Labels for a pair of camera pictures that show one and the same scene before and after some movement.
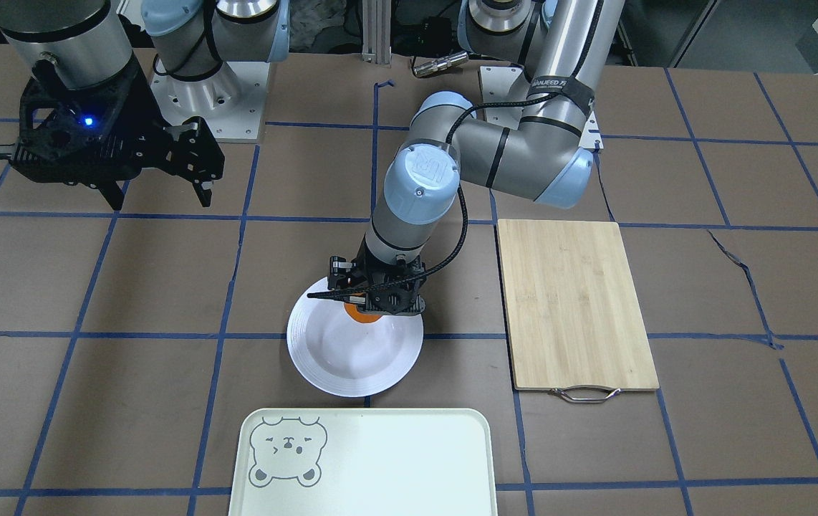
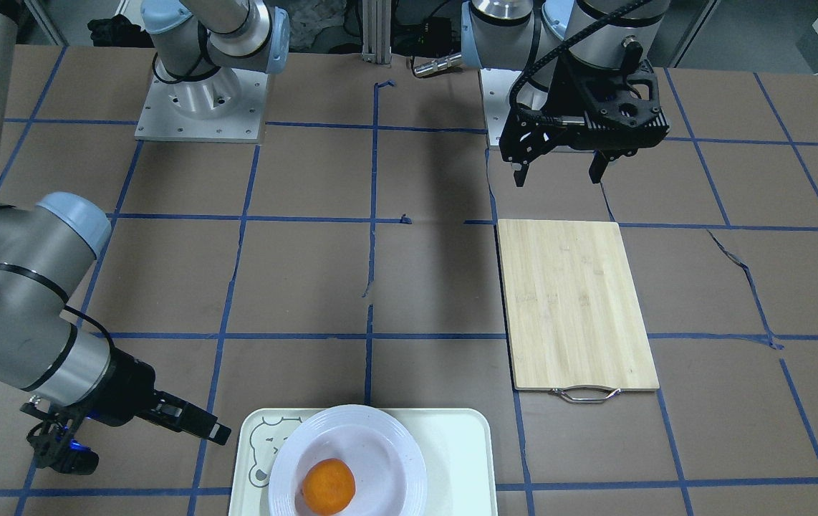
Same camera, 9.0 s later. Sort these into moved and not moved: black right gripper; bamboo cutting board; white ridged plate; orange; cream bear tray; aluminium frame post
Moved: white ridged plate; orange; black right gripper
Not moved: bamboo cutting board; aluminium frame post; cream bear tray
